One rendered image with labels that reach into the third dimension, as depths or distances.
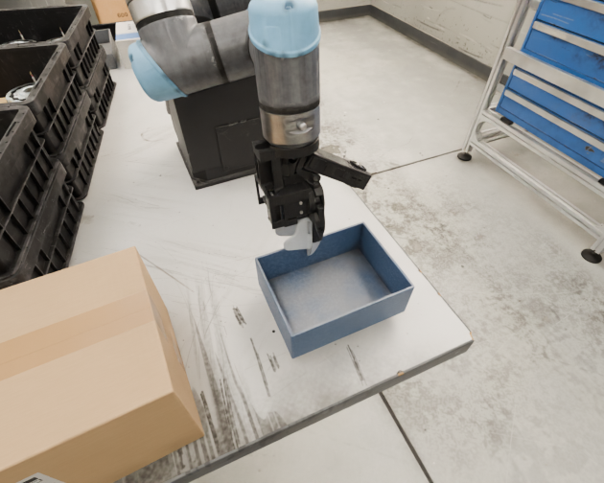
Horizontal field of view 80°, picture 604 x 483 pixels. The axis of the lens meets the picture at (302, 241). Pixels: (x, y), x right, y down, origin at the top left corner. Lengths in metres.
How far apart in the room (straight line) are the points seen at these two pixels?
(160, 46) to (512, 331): 1.45
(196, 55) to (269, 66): 0.12
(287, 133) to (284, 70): 0.07
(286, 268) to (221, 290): 0.12
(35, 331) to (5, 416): 0.09
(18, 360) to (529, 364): 1.44
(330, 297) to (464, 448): 0.85
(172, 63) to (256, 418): 0.47
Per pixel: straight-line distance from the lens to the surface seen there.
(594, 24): 1.90
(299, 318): 0.59
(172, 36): 0.53
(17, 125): 0.75
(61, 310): 0.52
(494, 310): 1.63
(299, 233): 0.55
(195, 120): 0.78
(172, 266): 0.72
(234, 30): 0.52
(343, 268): 0.65
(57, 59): 0.98
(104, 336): 0.47
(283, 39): 0.42
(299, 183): 0.51
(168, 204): 0.85
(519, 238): 1.96
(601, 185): 1.91
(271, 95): 0.44
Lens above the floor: 1.23
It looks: 47 degrees down
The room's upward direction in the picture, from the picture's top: straight up
